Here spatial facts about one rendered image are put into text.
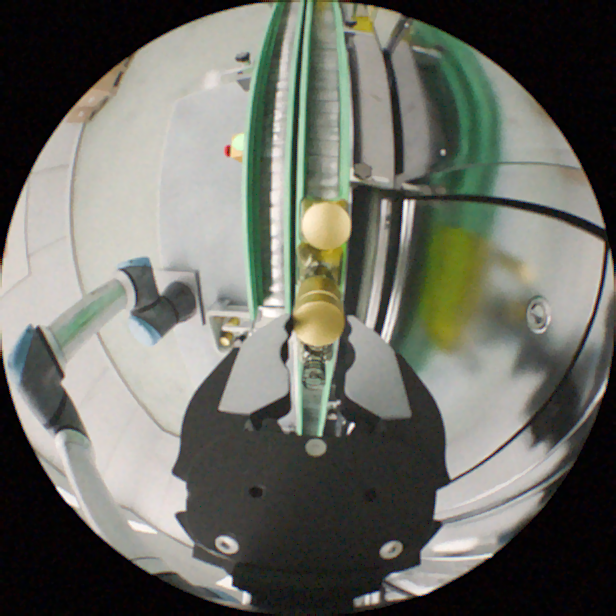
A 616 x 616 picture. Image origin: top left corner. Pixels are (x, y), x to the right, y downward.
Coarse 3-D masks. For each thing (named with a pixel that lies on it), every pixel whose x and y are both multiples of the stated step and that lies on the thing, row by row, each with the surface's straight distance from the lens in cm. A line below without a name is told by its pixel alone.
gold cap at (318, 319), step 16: (304, 288) 14; (320, 288) 13; (336, 288) 15; (304, 304) 12; (320, 304) 12; (336, 304) 12; (304, 320) 12; (320, 320) 12; (336, 320) 12; (304, 336) 13; (320, 336) 13; (336, 336) 13
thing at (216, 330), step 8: (208, 312) 62; (216, 312) 60; (224, 312) 59; (232, 312) 58; (240, 312) 58; (208, 320) 64; (224, 320) 70; (240, 320) 67; (248, 320) 66; (264, 320) 64; (272, 320) 55; (208, 328) 66; (216, 328) 68; (216, 336) 68; (216, 344) 69; (232, 344) 72; (224, 352) 70
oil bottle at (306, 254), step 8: (296, 248) 24; (304, 248) 22; (312, 248) 22; (336, 248) 23; (296, 256) 23; (304, 256) 22; (312, 256) 22; (320, 256) 22; (328, 256) 22; (336, 256) 22; (296, 264) 23; (304, 264) 22; (328, 264) 21; (336, 264) 22; (296, 272) 23; (304, 272) 22; (336, 272) 22; (296, 280) 23; (336, 280) 22
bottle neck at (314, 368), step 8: (304, 360) 26; (312, 360) 25; (320, 360) 25; (304, 368) 25; (312, 368) 24; (320, 368) 24; (304, 376) 24; (312, 376) 23; (320, 376) 23; (304, 384) 24; (312, 384) 25; (320, 384) 25
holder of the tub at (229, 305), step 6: (216, 300) 69; (222, 300) 68; (228, 300) 67; (234, 300) 67; (240, 300) 66; (210, 306) 65; (216, 306) 64; (222, 306) 64; (228, 306) 63; (234, 306) 63; (240, 306) 62; (246, 306) 62
